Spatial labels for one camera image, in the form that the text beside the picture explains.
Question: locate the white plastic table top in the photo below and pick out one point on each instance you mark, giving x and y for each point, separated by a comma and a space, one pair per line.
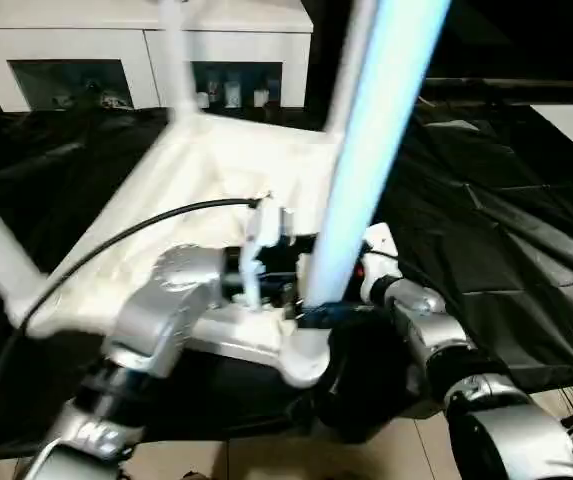
196, 180

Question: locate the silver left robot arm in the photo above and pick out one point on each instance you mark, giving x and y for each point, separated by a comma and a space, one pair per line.
146, 340

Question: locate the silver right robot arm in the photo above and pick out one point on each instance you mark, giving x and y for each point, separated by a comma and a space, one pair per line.
466, 380

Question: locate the black plastic mat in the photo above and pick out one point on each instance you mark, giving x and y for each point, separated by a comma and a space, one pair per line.
526, 250

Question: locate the white cabinet with glass doors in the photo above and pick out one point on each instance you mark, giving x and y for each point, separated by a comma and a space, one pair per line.
66, 40

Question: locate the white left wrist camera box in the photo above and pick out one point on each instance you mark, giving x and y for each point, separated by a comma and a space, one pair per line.
264, 250

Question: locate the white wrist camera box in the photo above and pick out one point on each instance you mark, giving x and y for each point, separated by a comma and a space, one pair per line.
378, 255
264, 250

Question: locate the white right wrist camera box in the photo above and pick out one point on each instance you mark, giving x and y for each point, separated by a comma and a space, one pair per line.
378, 255

